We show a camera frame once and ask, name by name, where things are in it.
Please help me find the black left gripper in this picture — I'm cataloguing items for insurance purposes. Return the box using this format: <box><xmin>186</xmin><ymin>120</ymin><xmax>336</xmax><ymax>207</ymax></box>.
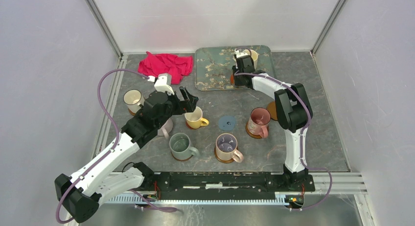
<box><xmin>155</xmin><ymin>86</ymin><xmax>198</xmax><ymax>129</ymax></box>

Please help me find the yellow ceramic mug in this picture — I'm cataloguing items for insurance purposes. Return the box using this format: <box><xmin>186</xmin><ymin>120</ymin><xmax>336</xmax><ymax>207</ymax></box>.
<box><xmin>184</xmin><ymin>106</ymin><xmax>209</xmax><ymax>129</ymax></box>

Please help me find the green floral serving tray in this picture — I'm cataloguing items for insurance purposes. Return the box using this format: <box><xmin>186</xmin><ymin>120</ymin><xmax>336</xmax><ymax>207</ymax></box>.
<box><xmin>194</xmin><ymin>45</ymin><xmax>276</xmax><ymax>91</ymax></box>

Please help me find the lilac ceramic mug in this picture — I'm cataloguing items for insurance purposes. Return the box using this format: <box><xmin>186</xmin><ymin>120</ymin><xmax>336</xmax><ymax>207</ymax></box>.
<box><xmin>157</xmin><ymin>118</ymin><xmax>173</xmax><ymax>140</ymax></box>

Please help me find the grey-green ceramic mug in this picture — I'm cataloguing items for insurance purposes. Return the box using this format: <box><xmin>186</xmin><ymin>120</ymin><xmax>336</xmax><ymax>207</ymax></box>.
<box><xmin>169</xmin><ymin>133</ymin><xmax>200</xmax><ymax>159</ymax></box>

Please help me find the blue round coaster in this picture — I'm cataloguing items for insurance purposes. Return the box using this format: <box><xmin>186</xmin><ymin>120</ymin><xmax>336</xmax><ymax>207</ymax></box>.
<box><xmin>218</xmin><ymin>115</ymin><xmax>236</xmax><ymax>131</ymax></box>

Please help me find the white mug black handle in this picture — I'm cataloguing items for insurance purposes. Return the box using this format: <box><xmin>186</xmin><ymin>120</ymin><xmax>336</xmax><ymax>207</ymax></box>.
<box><xmin>123</xmin><ymin>90</ymin><xmax>145</xmax><ymax>109</ymax></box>

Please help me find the pink floral patterned mug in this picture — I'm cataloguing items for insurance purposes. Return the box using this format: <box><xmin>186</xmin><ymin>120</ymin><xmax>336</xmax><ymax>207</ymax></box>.
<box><xmin>247</xmin><ymin>108</ymin><xmax>271</xmax><ymax>138</ymax></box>

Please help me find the beige pink tall mug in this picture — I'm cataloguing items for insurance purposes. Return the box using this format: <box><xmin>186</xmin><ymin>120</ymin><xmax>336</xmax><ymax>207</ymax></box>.
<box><xmin>215</xmin><ymin>133</ymin><xmax>244</xmax><ymax>163</ymax></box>

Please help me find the glossy wooden ridged coaster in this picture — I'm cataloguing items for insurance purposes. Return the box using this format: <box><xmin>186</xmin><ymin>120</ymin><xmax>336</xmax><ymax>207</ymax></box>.
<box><xmin>172</xmin><ymin>155</ymin><xmax>193</xmax><ymax>162</ymax></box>

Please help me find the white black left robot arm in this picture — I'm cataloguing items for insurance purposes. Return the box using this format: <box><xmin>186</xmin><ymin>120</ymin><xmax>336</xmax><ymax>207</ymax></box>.
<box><xmin>54</xmin><ymin>87</ymin><xmax>199</xmax><ymax>224</ymax></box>

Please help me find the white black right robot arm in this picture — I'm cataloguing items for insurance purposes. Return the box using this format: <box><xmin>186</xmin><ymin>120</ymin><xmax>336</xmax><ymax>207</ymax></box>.
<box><xmin>231</xmin><ymin>51</ymin><xmax>313</xmax><ymax>191</ymax></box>

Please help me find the brown wooden coaster far left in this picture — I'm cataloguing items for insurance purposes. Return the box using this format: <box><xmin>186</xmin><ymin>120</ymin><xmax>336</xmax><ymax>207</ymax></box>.
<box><xmin>128</xmin><ymin>108</ymin><xmax>139</xmax><ymax>116</ymax></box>

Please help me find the cream yellow mug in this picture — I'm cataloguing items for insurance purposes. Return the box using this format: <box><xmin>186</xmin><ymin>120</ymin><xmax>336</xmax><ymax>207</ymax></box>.
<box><xmin>233</xmin><ymin>49</ymin><xmax>259</xmax><ymax>69</ymax></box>

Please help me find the crumpled red cloth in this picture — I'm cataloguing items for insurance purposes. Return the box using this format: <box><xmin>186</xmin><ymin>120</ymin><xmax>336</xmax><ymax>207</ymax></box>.
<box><xmin>138</xmin><ymin>51</ymin><xmax>194</xmax><ymax>85</ymax></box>

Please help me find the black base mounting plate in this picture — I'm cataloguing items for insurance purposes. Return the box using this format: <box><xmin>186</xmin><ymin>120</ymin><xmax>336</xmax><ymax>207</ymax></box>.
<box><xmin>134</xmin><ymin>172</ymin><xmax>316</xmax><ymax>200</ymax></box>

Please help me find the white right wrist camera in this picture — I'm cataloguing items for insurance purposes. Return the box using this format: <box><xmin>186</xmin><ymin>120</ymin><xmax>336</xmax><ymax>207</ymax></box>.
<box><xmin>234</xmin><ymin>49</ymin><xmax>251</xmax><ymax>60</ymax></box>

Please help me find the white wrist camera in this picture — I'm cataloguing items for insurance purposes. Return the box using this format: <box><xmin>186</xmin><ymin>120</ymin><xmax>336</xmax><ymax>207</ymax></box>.
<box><xmin>234</xmin><ymin>49</ymin><xmax>251</xmax><ymax>60</ymax></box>
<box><xmin>154</xmin><ymin>73</ymin><xmax>175</xmax><ymax>95</ymax></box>

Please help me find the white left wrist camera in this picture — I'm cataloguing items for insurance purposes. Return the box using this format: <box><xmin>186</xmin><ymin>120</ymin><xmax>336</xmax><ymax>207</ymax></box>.
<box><xmin>154</xmin><ymin>73</ymin><xmax>175</xmax><ymax>95</ymax></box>

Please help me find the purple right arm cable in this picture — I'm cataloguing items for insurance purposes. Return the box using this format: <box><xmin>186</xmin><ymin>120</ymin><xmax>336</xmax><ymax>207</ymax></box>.
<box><xmin>233</xmin><ymin>47</ymin><xmax>333</xmax><ymax>211</ymax></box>

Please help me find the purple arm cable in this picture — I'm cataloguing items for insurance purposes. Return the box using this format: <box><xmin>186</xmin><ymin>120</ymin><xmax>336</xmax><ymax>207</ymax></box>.
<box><xmin>55</xmin><ymin>68</ymin><xmax>179</xmax><ymax>225</ymax></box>
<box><xmin>233</xmin><ymin>47</ymin><xmax>333</xmax><ymax>211</ymax></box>

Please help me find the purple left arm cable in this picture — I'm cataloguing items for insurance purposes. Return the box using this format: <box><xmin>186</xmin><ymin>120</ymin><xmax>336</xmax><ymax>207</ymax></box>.
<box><xmin>55</xmin><ymin>68</ymin><xmax>179</xmax><ymax>225</ymax></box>

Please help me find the white toothed cable rail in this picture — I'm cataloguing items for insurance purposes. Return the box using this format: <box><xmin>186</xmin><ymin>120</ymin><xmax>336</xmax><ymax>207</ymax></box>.
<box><xmin>107</xmin><ymin>193</ymin><xmax>289</xmax><ymax>206</ymax></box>

